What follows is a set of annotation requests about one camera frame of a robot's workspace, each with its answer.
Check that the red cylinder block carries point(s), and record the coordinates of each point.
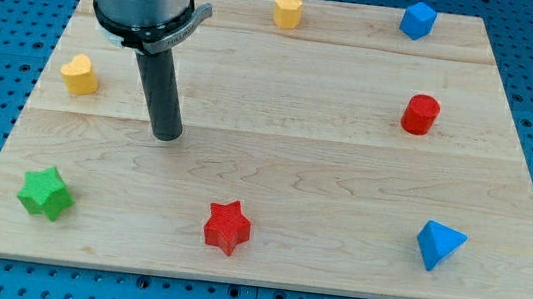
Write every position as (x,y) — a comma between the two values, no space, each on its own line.
(420,114)

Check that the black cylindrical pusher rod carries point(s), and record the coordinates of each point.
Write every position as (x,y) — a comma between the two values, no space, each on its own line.
(158,78)

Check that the yellow hexagon block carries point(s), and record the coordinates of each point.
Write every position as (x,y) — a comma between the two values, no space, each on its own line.
(287,13)

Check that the yellow heart block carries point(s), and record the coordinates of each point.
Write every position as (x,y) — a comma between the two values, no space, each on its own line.
(79,76)

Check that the wooden board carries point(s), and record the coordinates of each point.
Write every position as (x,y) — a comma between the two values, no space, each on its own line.
(303,127)

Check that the red star block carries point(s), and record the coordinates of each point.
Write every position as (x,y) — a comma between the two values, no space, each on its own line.
(227,227)

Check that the blue cube block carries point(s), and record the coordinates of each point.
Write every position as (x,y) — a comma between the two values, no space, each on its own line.
(418,20)

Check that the blue triangle block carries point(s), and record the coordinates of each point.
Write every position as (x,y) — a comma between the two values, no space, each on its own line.
(437,242)

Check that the green star block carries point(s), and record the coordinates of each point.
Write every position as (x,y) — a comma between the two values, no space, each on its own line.
(45,192)

